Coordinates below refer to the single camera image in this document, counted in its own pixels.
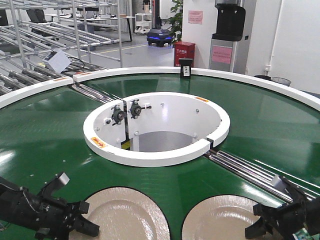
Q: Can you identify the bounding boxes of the white inner conveyor ring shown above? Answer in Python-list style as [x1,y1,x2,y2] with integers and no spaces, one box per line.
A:
[83,91,231,168]

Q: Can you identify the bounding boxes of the steel conveyor rollers right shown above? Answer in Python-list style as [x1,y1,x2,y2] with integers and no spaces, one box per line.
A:
[203,149,320,204]

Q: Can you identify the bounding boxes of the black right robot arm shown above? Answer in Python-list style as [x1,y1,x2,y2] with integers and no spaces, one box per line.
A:
[244,198,320,240]

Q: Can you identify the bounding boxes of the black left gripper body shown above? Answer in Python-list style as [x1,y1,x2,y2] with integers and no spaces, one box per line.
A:
[9,188,74,240]

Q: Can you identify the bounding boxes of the beige plate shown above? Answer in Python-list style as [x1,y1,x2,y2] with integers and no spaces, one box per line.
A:
[181,195,259,240]
[69,187,171,240]

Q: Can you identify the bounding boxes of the green potted plant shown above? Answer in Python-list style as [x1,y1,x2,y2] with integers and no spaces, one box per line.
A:
[166,0,183,44]

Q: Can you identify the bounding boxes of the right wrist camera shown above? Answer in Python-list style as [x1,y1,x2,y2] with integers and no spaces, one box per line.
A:
[271,174,308,203]

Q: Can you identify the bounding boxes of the steel conveyor rollers left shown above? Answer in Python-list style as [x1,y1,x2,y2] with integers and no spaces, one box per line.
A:
[70,83,116,104]

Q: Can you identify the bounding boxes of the white outer conveyor rim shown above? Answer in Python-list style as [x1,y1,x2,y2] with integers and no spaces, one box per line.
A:
[0,66,320,110]

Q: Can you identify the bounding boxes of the black sensor box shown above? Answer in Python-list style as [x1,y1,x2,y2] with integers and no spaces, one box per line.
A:
[178,58,193,79]

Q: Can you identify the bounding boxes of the pink wall notice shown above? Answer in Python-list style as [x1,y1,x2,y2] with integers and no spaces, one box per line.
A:
[188,10,204,25]

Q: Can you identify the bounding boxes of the red cabinet box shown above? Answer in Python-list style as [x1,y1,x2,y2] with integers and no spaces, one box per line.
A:
[173,41,196,67]

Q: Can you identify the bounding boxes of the blue-lit mobile robot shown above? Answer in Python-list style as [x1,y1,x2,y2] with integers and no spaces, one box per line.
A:
[146,0,173,47]

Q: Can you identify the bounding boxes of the grey water dispenser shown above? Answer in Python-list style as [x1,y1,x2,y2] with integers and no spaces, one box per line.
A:
[209,0,246,72]

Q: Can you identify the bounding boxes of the metal roller rack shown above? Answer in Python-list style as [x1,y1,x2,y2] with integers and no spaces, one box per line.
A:
[0,0,122,95]

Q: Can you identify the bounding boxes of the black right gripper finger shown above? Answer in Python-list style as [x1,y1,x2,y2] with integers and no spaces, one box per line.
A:
[244,216,273,239]
[253,203,280,218]

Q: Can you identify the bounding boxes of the steel conveyor rollers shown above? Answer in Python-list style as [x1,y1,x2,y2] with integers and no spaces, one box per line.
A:
[203,149,320,204]
[70,83,116,104]

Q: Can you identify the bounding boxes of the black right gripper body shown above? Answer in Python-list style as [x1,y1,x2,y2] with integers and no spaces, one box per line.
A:
[271,199,315,238]

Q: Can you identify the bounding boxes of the white trolley cart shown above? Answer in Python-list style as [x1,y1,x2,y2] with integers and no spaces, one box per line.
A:
[134,13,152,35]

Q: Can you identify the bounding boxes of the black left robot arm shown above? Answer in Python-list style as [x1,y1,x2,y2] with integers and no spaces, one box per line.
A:
[0,172,100,240]

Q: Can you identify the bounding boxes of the white control box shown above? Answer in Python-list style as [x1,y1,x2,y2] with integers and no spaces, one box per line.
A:
[43,49,71,73]

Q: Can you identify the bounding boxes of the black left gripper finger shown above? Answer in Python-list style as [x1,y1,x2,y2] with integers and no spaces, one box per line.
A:
[73,215,100,237]
[71,200,90,218]

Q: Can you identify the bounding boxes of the wire mesh waste bin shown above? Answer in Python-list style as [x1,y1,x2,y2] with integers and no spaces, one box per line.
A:
[270,77,292,87]

